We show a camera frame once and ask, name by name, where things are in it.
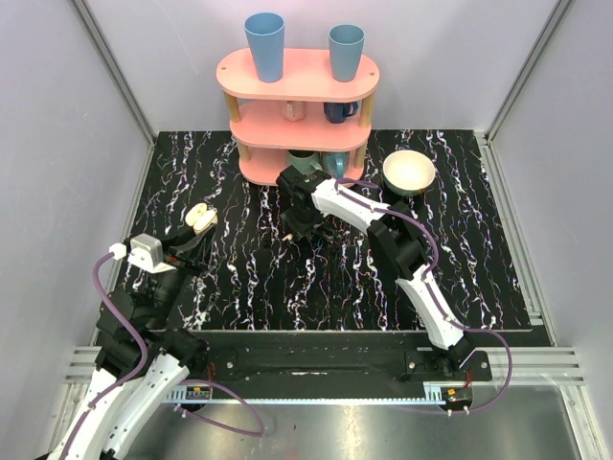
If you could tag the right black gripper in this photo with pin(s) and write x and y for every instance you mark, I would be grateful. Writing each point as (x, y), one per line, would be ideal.
(289, 220)

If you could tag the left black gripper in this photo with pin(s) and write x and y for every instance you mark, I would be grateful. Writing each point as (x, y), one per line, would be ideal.
(177, 259)

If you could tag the cream earbud charging case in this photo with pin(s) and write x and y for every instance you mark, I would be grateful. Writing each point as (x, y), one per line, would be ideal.
(201, 218)

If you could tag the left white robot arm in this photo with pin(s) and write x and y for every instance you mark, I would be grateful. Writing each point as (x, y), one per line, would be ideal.
(140, 359)

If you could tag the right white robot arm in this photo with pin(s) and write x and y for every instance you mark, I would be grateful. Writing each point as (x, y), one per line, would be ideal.
(401, 247)

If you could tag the green speckled ceramic mug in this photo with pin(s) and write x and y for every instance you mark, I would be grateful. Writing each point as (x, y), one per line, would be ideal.
(305, 161)

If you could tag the light blue butterfly mug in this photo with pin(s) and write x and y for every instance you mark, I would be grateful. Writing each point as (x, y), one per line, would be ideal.
(335, 163)

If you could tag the pink three-tier wooden shelf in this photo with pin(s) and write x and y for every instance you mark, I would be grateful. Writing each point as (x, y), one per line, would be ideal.
(264, 136)

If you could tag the cream bowl with dark rim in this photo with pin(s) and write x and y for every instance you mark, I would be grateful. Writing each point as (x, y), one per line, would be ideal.
(408, 172)

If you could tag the pink ceramic mug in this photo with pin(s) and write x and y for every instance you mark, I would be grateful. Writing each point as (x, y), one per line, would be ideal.
(293, 111)

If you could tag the dark blue ceramic mug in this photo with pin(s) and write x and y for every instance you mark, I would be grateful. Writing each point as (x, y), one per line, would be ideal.
(337, 113)

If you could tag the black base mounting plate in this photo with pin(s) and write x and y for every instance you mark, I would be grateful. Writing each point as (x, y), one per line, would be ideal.
(337, 366)

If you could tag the small blue plastic cup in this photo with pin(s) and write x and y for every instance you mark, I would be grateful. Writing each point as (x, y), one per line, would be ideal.
(345, 51)

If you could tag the large blue plastic cup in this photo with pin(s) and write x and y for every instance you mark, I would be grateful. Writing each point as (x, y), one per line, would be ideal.
(265, 36)

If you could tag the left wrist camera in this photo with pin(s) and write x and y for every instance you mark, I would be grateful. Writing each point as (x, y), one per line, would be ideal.
(146, 253)

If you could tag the aluminium frame rail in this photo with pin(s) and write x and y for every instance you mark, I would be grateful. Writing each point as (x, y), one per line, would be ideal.
(527, 366)

